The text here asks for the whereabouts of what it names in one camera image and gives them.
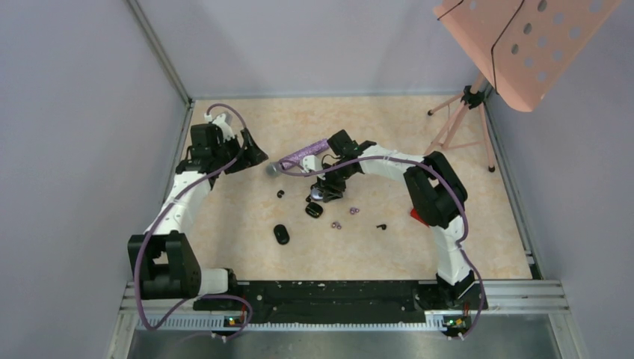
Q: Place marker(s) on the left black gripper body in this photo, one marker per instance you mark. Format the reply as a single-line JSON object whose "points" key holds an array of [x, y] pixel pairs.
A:
{"points": [[226, 152]]}

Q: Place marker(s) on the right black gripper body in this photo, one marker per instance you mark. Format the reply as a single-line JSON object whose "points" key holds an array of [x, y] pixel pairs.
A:
{"points": [[334, 182]]}

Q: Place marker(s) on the lavender earbud charging case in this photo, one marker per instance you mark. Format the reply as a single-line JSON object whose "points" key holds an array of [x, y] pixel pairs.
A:
{"points": [[317, 196]]}

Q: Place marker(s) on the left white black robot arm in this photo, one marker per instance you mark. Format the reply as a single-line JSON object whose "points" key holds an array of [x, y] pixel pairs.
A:
{"points": [[163, 262]]}

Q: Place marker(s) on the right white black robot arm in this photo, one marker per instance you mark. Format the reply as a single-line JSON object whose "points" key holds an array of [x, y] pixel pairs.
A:
{"points": [[436, 193]]}

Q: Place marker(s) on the open black earbud case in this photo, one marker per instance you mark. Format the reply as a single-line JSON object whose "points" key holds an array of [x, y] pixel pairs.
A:
{"points": [[313, 209]]}

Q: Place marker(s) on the closed black earbud case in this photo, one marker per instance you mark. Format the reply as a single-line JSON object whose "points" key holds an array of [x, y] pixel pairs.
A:
{"points": [[281, 234]]}

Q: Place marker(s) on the purple glitter microphone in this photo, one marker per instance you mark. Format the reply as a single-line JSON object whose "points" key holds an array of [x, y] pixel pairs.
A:
{"points": [[296, 158]]}

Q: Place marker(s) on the red white toy block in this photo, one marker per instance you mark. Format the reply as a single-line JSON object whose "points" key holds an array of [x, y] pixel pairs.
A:
{"points": [[414, 214]]}

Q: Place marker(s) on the pink music stand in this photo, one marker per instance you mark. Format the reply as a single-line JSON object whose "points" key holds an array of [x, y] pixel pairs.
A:
{"points": [[523, 47]]}

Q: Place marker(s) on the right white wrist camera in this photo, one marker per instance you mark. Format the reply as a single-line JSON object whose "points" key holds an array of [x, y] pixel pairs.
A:
{"points": [[311, 163]]}

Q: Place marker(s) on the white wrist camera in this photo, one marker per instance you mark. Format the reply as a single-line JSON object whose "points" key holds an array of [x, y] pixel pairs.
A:
{"points": [[311, 163], [223, 122]]}

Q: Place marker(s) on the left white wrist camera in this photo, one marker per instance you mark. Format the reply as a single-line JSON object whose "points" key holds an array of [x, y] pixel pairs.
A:
{"points": [[223, 122]]}

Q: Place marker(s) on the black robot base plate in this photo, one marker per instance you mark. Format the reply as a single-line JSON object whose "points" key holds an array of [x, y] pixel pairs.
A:
{"points": [[341, 302]]}

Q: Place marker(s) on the aluminium frame rail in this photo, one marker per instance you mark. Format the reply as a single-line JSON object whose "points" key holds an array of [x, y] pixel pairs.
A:
{"points": [[515, 299]]}

